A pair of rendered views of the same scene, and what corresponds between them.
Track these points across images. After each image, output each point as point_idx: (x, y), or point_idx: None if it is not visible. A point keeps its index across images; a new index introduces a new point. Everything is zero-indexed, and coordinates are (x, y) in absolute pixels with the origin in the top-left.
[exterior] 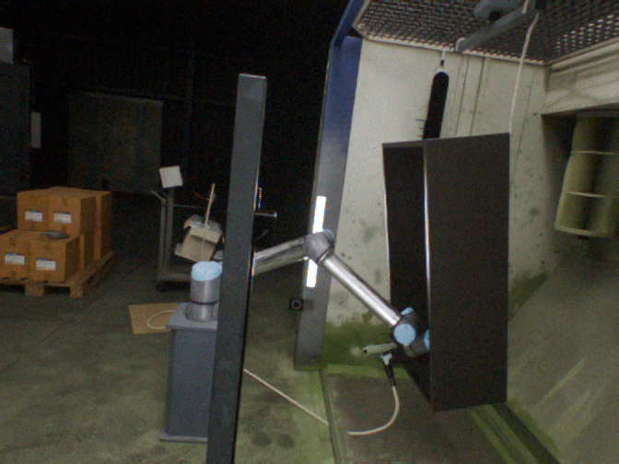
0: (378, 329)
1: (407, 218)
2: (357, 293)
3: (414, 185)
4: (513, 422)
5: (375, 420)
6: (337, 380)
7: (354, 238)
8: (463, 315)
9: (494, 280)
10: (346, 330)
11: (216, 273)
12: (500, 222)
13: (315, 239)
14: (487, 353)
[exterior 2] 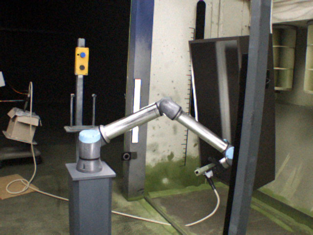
0: (177, 163)
1: (204, 87)
2: (202, 133)
3: (206, 66)
4: (260, 196)
5: (195, 215)
6: (159, 200)
7: None
8: None
9: (270, 114)
10: (158, 168)
11: (99, 136)
12: (271, 82)
13: (170, 103)
14: (268, 155)
